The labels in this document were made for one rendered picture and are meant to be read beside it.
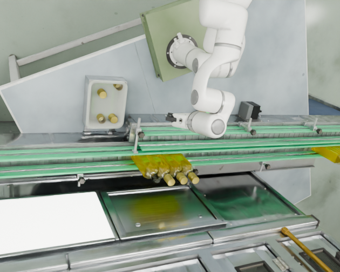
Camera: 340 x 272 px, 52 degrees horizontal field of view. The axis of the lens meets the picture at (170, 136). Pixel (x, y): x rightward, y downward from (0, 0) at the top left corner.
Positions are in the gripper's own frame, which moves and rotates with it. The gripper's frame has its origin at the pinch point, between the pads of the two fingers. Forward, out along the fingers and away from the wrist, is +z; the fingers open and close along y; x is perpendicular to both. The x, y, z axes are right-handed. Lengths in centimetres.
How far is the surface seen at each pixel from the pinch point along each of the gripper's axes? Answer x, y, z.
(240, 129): -10, 52, 29
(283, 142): -17, 81, 28
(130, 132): -10.7, -6.8, 33.4
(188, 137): -14.2, 24.2, 34.8
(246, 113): -2, 61, 37
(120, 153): -19.2, -12.9, 28.1
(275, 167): -35, 88, 40
